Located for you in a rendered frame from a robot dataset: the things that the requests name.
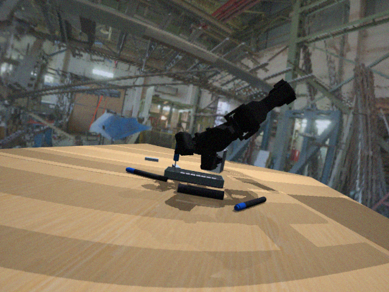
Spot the dark grey keyboard with letter keys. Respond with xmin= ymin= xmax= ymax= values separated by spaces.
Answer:
xmin=164 ymin=166 xmax=224 ymax=189

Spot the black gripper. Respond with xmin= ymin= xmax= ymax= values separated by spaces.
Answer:
xmin=174 ymin=127 xmax=211 ymax=156

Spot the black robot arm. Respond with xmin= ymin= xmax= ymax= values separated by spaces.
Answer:
xmin=198 ymin=79 xmax=296 ymax=171

